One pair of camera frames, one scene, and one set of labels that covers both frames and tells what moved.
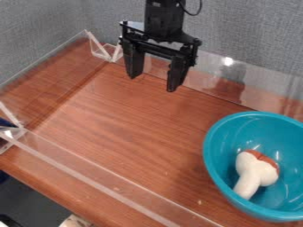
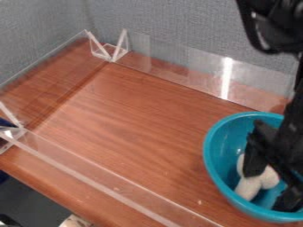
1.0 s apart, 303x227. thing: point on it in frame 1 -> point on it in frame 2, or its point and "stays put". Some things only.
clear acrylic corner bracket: (108, 51) stays put
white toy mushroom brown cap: (259, 172) stays put
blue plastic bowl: (258, 130) stays put
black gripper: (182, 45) -> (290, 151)
